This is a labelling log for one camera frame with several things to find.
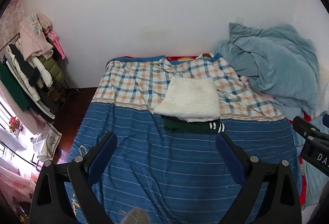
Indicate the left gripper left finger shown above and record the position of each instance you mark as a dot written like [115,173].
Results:
[50,202]

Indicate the light blue duvet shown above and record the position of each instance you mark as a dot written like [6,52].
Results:
[277,61]

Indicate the white fluffy sweater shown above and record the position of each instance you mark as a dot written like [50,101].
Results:
[190,99]

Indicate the red flower pot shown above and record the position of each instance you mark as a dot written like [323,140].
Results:
[14,124]

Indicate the plaid checked bed cover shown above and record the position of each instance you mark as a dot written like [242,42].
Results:
[141,84]

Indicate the blue striped bed sheet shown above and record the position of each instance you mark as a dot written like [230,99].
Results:
[178,177]

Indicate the dark green striped garment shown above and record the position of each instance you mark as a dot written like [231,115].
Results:
[175,125]

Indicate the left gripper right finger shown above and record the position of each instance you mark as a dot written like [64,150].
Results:
[280,203]

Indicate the clothes rack with clothes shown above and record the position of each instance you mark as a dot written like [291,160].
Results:
[36,83]

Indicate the pink hanging jacket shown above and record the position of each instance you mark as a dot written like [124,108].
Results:
[33,41]

